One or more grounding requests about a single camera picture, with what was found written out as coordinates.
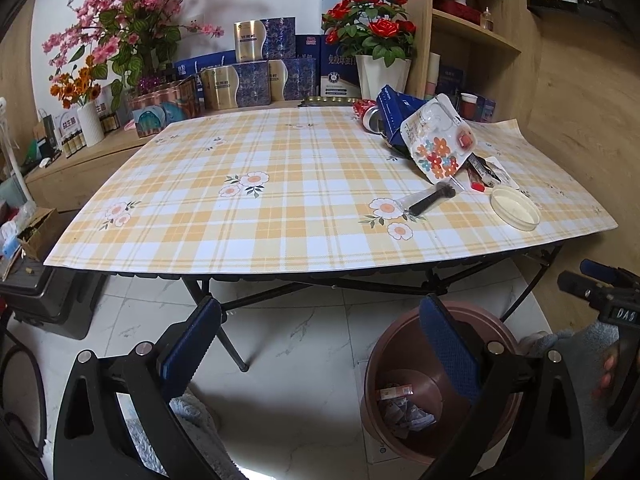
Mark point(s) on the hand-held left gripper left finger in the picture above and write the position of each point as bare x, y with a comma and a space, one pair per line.
195, 345

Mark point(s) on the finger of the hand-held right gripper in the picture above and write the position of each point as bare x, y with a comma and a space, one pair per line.
577, 287
602, 272

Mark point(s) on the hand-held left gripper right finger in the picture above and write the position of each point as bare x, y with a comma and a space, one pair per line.
450, 355

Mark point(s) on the brown plastic bin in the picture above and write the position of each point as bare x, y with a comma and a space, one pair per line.
400, 355

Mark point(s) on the person's right hand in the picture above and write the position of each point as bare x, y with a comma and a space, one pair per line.
607, 370

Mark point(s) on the orange snack wrapper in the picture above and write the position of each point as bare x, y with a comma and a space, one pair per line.
395, 391

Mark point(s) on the person's right slipper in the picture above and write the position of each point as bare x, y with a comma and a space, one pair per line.
532, 345

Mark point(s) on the crumpled white wrapper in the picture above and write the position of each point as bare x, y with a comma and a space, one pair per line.
407, 417

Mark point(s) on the person's left leg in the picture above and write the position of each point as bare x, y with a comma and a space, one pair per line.
200, 425

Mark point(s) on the round clear lid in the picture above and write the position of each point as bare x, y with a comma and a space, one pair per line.
515, 207

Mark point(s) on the white sachet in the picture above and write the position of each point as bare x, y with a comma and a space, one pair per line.
504, 172

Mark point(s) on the black red sachet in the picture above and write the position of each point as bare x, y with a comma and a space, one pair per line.
477, 172

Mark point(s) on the black tool in clear wrapper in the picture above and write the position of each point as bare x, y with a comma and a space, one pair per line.
430, 201

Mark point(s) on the black case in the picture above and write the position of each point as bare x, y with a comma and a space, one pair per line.
40, 305

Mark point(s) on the plaid floral tablecloth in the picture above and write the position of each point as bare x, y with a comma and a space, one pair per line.
300, 185

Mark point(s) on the cardboard box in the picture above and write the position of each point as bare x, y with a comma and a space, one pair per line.
37, 232

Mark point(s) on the small light blue box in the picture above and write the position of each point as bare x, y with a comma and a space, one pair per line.
485, 110

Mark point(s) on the floral plastic package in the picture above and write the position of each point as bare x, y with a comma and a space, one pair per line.
437, 142

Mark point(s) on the red white paper cup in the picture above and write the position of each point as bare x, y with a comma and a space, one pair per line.
467, 105

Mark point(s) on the teal shell ornament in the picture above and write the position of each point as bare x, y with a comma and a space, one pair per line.
150, 121

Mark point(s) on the wooden shelf unit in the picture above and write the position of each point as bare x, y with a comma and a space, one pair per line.
500, 60

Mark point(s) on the pack of amber vials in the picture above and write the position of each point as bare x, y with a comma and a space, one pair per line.
71, 137

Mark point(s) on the dark blue printed box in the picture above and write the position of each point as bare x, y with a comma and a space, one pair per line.
452, 80

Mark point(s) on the white ribbed vase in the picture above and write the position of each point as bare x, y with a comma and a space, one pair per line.
91, 125

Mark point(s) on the red can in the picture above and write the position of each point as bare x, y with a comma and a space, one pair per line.
370, 117

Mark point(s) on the copper ribbed planter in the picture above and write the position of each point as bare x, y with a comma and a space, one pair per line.
167, 95

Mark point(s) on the blue carton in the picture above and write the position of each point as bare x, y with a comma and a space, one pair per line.
392, 110

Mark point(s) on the stack of paper cups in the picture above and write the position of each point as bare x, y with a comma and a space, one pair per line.
432, 77

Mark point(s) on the gold and blue box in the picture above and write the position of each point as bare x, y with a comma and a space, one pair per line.
292, 80
235, 87
265, 40

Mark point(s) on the small glass bottle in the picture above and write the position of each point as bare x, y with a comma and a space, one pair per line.
487, 20

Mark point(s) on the gold tray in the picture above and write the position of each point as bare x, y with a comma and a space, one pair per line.
330, 100

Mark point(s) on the flat blue box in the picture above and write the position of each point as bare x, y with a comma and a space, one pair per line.
205, 62

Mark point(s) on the orange flower bouquet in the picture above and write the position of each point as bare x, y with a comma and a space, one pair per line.
80, 85

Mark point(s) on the white flower pot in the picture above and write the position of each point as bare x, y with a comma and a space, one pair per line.
382, 77

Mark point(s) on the large blue emblem box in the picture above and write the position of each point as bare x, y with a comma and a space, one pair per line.
337, 75

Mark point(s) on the blue box with red label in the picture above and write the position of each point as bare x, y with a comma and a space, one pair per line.
306, 47

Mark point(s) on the pink blossom plant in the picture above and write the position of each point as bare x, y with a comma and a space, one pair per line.
140, 20

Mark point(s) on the red rose plant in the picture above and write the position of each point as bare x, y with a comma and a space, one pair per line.
370, 20

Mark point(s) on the black folding table frame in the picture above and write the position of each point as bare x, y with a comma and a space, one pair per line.
239, 360

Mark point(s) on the dark wall shelf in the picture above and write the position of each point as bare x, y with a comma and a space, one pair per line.
580, 12

